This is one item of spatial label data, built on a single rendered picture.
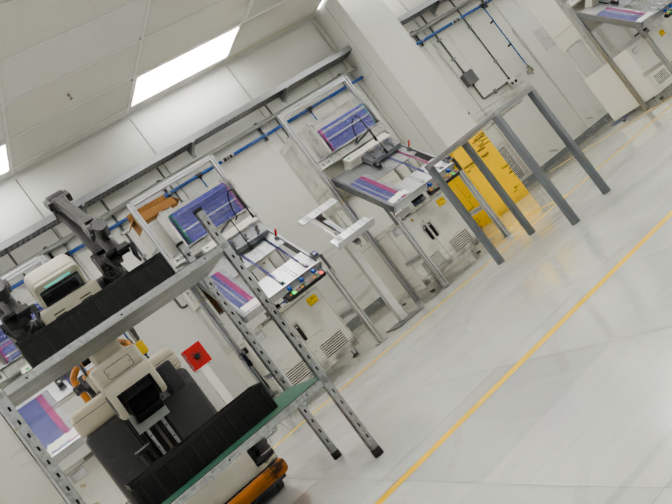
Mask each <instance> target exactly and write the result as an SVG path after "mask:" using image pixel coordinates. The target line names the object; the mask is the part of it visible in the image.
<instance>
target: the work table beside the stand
mask: <svg viewBox="0 0 672 504"><path fill-rule="evenodd" d="M526 95H528V96H529V97H530V99H531V100H532V101H533V103H534V104H535V105H536V107H537V108H538V109H539V111H540V112H541V113H542V115H543V116H544V117H545V119H546V120H547V121H548V123H549V124H550V125H551V127H552V128H553V129H554V130H555V132H556V133H557V134H558V136H559V137H560V138H561V140H562V141H563V142H564V144H565V145H566V146H567V148H568V149H569V150H570V152H571V153H572V154H573V156H574V157H575V158H576V160H577V161H578V162H579V164H580V165H581V166H582V168H583V169H584V170H585V172H586V173H587V174H588V176H589V177H590V178H591V180H592V181H593V182H594V184H595V185H596V186H597V187H598V189H599V190H600V191H601V193H602V194H603V195H605V194H606V193H608V192H609V191H610V190H611V189H610V188H609V186H608V185H607V184H606V182H605V181H604V180H603V178H602V177H601V176H600V175H599V173H598V172H597V171H596V169H595V168H594V167H593V165H592V164H591V163H590V161H589V160H588V159H587V157H586V156H585V155H584V153H583V152H582V151H581V149H580V148H579V147H578V145H577V144H576V143H575V141H574V140H573V139H572V137H571V136H570V135H569V133H568V132H567V131H566V129H565V128H564V127H563V125H562V124H561V123H560V122H559V120H558V119H557V118H556V116H555V115H554V114H553V112H552V111H551V110H550V108H549V107H548V106H547V104H546V103H545V102H544V100H543V99H542V98H541V96H540V95H539V94H538V92H537V91H536V90H535V88H534V87H533V86H532V85H531V86H529V87H528V88H526V89H525V90H523V91H522V92H520V93H519V94H518V95H516V96H515V97H513V98H512V99H510V100H509V101H508V102H506V103H505V104H503V105H502V106H500V107H499V108H497V109H496V110H495V111H493V112H492V113H491V114H489V115H488V116H487V117H486V118H484V119H483V120H482V121H481V122H480V123H478V124H477V125H476V126H475V127H473V128H472V129H471V130H470V131H468V132H467V133H466V134H465V135H463V136H462V137H461V138H460V139H458V140H457V141H456V142H455V143H453V144H452V145H451V146H450V147H449V148H447V149H446V150H445V151H444V152H442V153H441V154H440V155H439V156H437V157H436V158H435V159H434V160H432V161H431V162H430V163H429V164H427V165H426V166H425V167H424V168H425V169H426V170H427V172H428V173H429V174H430V176H431V177H432V178H433V180H434V181H435V182H436V184H437V185H438V186H439V188H440V189H441V190H442V192H443V193H444V194H445V196H446V197H447V198H448V199H449V201H450V202H451V203H452V205H453V206H454V207H455V209H456V210H457V211H458V213H459V214H460V215H461V217H462V218H463V219H464V221H465V222H466V223H467V225H468V226H469V227H470V229H471V230H472V231H473V233H474V234H475V235H476V237H477V238H478V239H479V241H480V242H481V243H482V245H483V246H484V247H485V249H486V250H487V251H488V253H489V254H490V255H491V257H492V258H493V259H494V261H495V262H496V263H497V265H500V264H502V263H503V262H504V261H505V260H504V258H503V257H502V256H501V254H500V253H499V252H498V250H497V249H496V248H495V246H494V245H493V244H492V242H491V241H490V240H489V238H488V237H487V236H486V234H485V233H484V232H483V230H482V229H481V228H480V226H479V225H478V224H477V222H476V221H475V220H474V218H473V217H472V216H471V214H470V213H469V212H468V211H467V209H466V208H465V207H464V205H463V204H462V203H461V201H460V200H459V199H458V197H457V196H456V195H455V193H454V192H453V191H452V189H451V188H450V187H449V185H448V184H447V183H446V181H445V180H444V179H443V177H442V176H441V175H440V173H439V172H438V171H437V169H436V168H435V167H434V165H436V164H437V163H439V162H440V161H441V160H443V159H444V158H446V157H447V156H448V155H450V154H451V153H453V152H454V151H455V150H457V149H458V148H460V147H461V146H462V147H463V149H464V150H465V151H466V153H467V154H468V155H469V157H470V158H471V159H472V161H473V162H474V163H475V165H476V166H477V167H478V169H479V170H480V171H481V173H482V174H483V175H484V177H485V178H486V179H487V181H488V182H489V183H490V185H491V186H492V187H493V189H494V190H495V191H496V193H497V194H498V195H499V197H500V198H501V199H502V201H503V202H504V203H505V205H506V206H507V207H508V209H509V210H510V211H511V213H512V214H513V215H514V217H515V218H516V219H517V221H518V222H519V223H520V225H521V226H522V227H523V228H524V230H525V231H526V232H527V234H528V235H529V236H531V235H532V234H534V233H535V232H536V231H535V229H534V228H533V227H532V225H531V224H530V223H529V221H528V220H527V219H526V217H525V216H524V215H523V213H522V212H521V211H520V209H519V208H518V207H517V205H516V204H515V203H514V202H513V200H512V199H511V198H510V196H509V195H508V194H507V192H506V191H505V190H504V188H503V187H502V186H501V184H500V183H499V182H498V180H497V179H496V178H495V176H494V175H493V174H492V172H491V171H490V170H489V168H488V167H487V166H486V164H485V163H484V162H483V160H482V159H481V158H480V156H479V155H478V154H477V152H476V151H475V150H474V148H473V147H472V146H471V144H470V143H469V142H468V141H469V140H470V139H471V138H473V137H474V136H475V135H477V134H478V133H479V132H480V131H482V130H483V129H484V128H485V127H487V126H488V125H489V124H490V123H492V122H493V121H494V122H495V124H496V125H497V126H498V128H499V129H500V130H501V132H502V133H503V134H504V136H505V137H506V138H507V140H508V141H509V142H510V144H511V145H512V146H513V148H514V149H515V150H516V152H517V153H518V154H519V156H520V157H521V158H522V160H523V161H524V162H525V164H526V165H527V166H528V168H529V169H530V170H531V172H532V173H533V174H534V176H535V177H536V178H537V180H538V181H539V182H540V184H541V185H542V186H543V188H544V189H545V190H546V192H547V193H548V194H549V196H550V197H551V198H552V199H553V201H554V202H555V203H556V205H557V206H558V207H559V209H560V210H561V211H562V213H563V214H564V215H565V217H566V218H567V219H568V221H569V222H570V223H571V225H572V226H573V225H575V224H577V223H578V222H579V221H580V219H579V218H578V216H577V215H576V214H575V212H574V211H573V210H572V208H571V207H570V206H569V204H568V203H567V202H566V200H565V199H564V198H563V196H562V195H561V194H560V192H559V191H558V190H557V188H556V187H555V186H554V184H553V183H552V182H551V180H550V179H549V178H548V176H547V175H546V174H545V172H544V171H543V170H542V168H541V167H540V166H539V165H538V163H537V162H536V161H535V159H534V158H533V157H532V155H531V154H530V153H529V151H528V150H527V149H526V147H525V146H524V145H523V143H522V142H521V141H520V139H519V138H518V137H517V135H516V134H515V133H514V131H513V130H512V129H511V127H510V126H509V125H508V123H507V122H506V121H505V119H504V118H503V117H502V114H503V113H504V112H506V111H507V110H508V109H509V108H511V107H512V106H513V105H515V104H516V103H517V102H518V101H520V100H521V99H522V98H523V97H525V96H526Z"/></svg>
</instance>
